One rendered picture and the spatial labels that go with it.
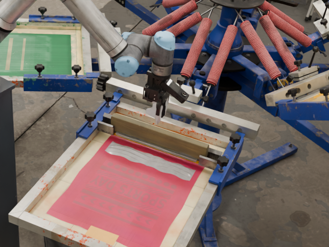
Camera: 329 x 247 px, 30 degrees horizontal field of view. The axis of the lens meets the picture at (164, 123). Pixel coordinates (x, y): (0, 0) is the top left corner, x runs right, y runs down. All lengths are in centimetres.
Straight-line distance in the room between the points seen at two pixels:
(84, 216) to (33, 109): 221
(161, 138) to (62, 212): 50
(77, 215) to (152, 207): 27
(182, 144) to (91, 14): 65
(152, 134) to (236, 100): 224
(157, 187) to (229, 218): 136
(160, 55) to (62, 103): 224
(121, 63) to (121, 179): 48
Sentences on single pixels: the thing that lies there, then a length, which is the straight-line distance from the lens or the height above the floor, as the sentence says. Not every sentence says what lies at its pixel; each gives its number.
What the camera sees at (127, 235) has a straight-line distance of 211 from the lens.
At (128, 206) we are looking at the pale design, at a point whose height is 96.
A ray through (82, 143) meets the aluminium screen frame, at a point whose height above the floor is 99.
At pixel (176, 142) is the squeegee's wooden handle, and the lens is 238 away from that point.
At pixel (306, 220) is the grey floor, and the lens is 374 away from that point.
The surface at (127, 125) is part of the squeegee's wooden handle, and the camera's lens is 243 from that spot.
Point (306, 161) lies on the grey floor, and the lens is 416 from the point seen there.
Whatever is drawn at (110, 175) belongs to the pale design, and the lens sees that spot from 232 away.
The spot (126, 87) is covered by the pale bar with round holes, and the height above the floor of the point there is 104.
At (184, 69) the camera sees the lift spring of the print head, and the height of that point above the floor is 107.
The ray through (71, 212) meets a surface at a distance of 218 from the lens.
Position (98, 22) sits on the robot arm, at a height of 155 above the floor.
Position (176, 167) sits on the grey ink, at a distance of 238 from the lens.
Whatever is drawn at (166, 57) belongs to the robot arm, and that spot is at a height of 140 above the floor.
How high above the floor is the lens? 249
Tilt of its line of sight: 36 degrees down
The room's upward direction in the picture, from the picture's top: 8 degrees clockwise
